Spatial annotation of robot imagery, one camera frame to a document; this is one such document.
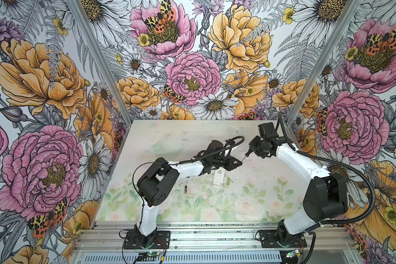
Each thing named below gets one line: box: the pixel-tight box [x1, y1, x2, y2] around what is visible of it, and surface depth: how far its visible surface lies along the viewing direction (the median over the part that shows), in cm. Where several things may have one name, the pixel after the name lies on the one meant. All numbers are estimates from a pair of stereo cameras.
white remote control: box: [212, 167, 225, 189], surface depth 93 cm
